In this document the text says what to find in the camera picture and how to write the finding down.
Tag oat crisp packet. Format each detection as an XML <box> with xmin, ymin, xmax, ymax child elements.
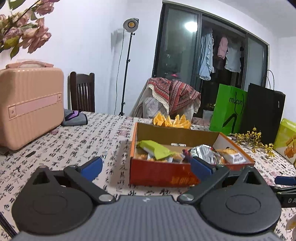
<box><xmin>216</xmin><ymin>148</ymin><xmax>246</xmax><ymax>165</ymax></box>

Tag green snack bar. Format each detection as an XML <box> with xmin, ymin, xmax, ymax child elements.
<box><xmin>137</xmin><ymin>140</ymin><xmax>175</xmax><ymax>161</ymax></box>

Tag light green snack box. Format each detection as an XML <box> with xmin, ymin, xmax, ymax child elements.
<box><xmin>273</xmin><ymin>118</ymin><xmax>296</xmax><ymax>165</ymax></box>

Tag yellow dried flower branch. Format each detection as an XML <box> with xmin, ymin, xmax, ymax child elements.
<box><xmin>228</xmin><ymin>128</ymin><xmax>275</xmax><ymax>158</ymax></box>

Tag silver red snack packet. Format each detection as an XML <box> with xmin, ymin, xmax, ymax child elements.
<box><xmin>189</xmin><ymin>144</ymin><xmax>218</xmax><ymax>165</ymax></box>

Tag black paper bag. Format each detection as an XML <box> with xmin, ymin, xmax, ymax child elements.
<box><xmin>240</xmin><ymin>83</ymin><xmax>285</xmax><ymax>144</ymax></box>

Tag calligraphy print tablecloth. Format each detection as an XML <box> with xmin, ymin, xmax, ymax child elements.
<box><xmin>1</xmin><ymin>113</ymin><xmax>295</xmax><ymax>240</ymax></box>

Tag grey purple folded cloth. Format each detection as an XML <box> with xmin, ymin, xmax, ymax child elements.
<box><xmin>61</xmin><ymin>109</ymin><xmax>88</xmax><ymax>126</ymax></box>

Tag green mucun paper bag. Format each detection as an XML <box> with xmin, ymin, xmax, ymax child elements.
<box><xmin>209</xmin><ymin>84</ymin><xmax>247</xmax><ymax>136</ymax></box>

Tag red cardboard pumpkin box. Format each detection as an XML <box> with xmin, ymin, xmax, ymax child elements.
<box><xmin>129</xmin><ymin>123</ymin><xmax>255</xmax><ymax>187</ymax></box>

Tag orange paper flowers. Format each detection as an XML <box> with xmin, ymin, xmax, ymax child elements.
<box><xmin>152</xmin><ymin>112</ymin><xmax>191</xmax><ymax>129</ymax></box>

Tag pink hard-shell suitcase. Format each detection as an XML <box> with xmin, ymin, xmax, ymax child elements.
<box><xmin>1</xmin><ymin>61</ymin><xmax>64</xmax><ymax>151</ymax></box>

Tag dark wooden chair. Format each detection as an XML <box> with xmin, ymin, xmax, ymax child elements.
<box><xmin>69</xmin><ymin>72</ymin><xmax>95</xmax><ymax>113</ymax></box>

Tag red patterned cloth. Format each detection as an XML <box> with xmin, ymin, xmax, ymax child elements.
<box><xmin>147</xmin><ymin>77</ymin><xmax>201</xmax><ymax>114</ymax></box>

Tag hanging white garment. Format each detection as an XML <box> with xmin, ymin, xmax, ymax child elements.
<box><xmin>225</xmin><ymin>41</ymin><xmax>241</xmax><ymax>73</ymax></box>

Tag hanging light blue clothes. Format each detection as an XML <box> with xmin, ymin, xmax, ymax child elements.
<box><xmin>198</xmin><ymin>28</ymin><xmax>214</xmax><ymax>80</ymax></box>

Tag hanging pink garment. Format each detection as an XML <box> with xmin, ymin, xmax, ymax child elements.
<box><xmin>217</xmin><ymin>37</ymin><xmax>228</xmax><ymax>59</ymax></box>

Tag pink artificial flowers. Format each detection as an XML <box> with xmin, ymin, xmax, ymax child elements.
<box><xmin>1</xmin><ymin>0</ymin><xmax>57</xmax><ymax>58</ymax></box>

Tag black light stand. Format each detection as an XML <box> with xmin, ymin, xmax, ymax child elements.
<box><xmin>119</xmin><ymin>18</ymin><xmax>139</xmax><ymax>116</ymax></box>

